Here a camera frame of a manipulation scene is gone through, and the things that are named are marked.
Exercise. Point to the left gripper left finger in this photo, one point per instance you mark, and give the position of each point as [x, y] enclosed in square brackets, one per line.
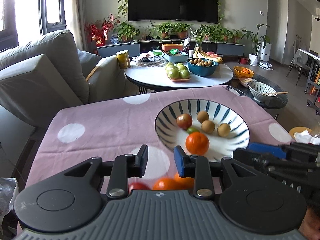
[122, 168]

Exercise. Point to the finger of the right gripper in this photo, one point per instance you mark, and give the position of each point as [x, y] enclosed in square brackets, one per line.
[265, 148]

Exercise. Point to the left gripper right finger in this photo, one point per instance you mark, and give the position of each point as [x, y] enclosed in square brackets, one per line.
[198, 168]

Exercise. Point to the small orange tangerine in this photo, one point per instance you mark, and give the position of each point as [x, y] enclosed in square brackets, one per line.
[184, 183]

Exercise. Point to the large orange tangerine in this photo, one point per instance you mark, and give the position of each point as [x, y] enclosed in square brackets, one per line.
[197, 143]

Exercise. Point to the brown kiwi fruit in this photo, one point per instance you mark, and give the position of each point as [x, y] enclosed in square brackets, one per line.
[223, 130]
[208, 127]

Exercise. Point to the dark red tomato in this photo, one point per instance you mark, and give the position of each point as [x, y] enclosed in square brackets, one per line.
[184, 121]

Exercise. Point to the green lime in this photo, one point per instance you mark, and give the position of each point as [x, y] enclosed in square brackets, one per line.
[191, 130]

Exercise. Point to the blue striped white bowl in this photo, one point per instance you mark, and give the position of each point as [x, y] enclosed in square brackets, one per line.
[171, 135]

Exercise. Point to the round black side table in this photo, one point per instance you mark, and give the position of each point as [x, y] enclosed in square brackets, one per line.
[280, 101]

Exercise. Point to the wooden spoon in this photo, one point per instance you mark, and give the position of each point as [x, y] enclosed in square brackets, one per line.
[276, 93]

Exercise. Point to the small striped bowl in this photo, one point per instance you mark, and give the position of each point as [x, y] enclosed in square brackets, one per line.
[257, 89]

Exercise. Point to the orange basket with tangerines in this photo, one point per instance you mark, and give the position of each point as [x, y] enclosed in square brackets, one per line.
[242, 72]

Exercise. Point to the round white coffee table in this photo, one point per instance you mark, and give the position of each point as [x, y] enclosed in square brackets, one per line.
[155, 78]

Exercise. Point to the green apples on tray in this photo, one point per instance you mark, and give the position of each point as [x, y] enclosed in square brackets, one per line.
[177, 72]

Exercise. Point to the dark blue fruit bowl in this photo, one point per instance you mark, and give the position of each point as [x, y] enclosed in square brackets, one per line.
[202, 67]

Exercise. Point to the tall plant white pot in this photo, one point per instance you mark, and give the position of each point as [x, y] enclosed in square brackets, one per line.
[257, 42]

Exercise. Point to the yellow tin can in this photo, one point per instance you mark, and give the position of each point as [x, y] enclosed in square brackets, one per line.
[123, 59]

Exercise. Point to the light blue rectangular dish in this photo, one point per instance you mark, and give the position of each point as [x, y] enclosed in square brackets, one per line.
[177, 58]

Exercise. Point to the banana bunch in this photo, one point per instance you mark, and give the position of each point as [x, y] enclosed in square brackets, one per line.
[199, 53]

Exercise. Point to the grey tv console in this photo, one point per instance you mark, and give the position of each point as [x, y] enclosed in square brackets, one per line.
[135, 48]

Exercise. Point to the grey fabric sofa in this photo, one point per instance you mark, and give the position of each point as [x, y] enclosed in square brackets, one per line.
[49, 74]

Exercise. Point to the potted green plant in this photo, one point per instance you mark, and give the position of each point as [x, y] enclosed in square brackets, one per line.
[126, 32]

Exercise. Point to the red berry decoration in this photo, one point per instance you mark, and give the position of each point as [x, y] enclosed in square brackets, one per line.
[97, 32]

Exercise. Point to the black wall television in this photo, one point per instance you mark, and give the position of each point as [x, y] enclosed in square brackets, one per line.
[178, 10]

